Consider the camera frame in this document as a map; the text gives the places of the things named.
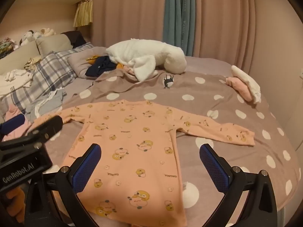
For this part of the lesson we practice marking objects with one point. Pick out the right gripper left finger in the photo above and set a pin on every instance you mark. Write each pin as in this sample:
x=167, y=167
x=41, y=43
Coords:
x=71, y=180

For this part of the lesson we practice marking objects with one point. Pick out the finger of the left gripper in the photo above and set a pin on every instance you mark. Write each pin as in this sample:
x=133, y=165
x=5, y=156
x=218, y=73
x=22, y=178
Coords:
x=45, y=131
x=12, y=124

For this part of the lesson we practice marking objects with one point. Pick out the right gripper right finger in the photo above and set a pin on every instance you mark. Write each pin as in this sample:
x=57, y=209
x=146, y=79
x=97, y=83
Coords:
x=260, y=205

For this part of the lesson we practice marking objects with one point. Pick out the peach cartoon print baby shirt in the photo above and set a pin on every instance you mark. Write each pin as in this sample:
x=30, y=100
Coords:
x=138, y=179

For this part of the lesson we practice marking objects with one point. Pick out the light pink garment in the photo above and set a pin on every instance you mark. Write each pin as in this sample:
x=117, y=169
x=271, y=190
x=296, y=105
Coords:
x=12, y=112

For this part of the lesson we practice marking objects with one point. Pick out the grey blue ruffled garment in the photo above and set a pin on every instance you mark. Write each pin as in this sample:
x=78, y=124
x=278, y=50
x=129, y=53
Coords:
x=45, y=104

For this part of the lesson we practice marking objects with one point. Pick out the white printed garment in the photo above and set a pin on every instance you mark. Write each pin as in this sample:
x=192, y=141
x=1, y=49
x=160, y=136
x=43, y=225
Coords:
x=15, y=79

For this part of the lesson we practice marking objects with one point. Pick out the plaid blue white pillow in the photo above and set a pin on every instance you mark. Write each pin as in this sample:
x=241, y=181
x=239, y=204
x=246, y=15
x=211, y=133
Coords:
x=52, y=73

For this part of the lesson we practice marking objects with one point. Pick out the beige pillow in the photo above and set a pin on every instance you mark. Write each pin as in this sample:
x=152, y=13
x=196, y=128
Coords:
x=41, y=47

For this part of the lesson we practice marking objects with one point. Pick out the mauve pillow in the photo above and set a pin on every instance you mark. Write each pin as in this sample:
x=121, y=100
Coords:
x=79, y=61

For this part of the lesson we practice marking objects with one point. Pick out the stuffed toys pile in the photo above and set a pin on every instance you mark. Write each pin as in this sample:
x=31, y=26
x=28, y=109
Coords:
x=31, y=35

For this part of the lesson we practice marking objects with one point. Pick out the navy blue garment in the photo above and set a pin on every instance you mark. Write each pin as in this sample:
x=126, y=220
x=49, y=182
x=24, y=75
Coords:
x=101, y=64

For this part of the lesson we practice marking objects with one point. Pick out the white folded cloth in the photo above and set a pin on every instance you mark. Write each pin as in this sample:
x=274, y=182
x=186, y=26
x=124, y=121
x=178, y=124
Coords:
x=253, y=86

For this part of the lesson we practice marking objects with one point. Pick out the yellow fringe hanging cloth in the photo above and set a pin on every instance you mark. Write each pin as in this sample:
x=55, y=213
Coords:
x=84, y=14

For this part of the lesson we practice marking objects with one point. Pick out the mauve polka dot blanket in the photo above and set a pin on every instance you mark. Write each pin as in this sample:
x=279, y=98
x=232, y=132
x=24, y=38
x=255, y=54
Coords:
x=208, y=96

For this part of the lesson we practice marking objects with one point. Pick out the pink folded garment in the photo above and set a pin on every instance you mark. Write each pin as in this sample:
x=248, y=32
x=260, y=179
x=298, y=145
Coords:
x=240, y=87

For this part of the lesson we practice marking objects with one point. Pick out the white plush goose toy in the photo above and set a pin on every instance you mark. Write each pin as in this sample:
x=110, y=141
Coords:
x=142, y=57

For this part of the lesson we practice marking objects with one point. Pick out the teal curtain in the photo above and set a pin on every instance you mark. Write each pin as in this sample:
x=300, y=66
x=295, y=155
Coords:
x=179, y=24

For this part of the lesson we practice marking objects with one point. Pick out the pink curtain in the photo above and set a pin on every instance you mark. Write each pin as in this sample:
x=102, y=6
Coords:
x=224, y=29

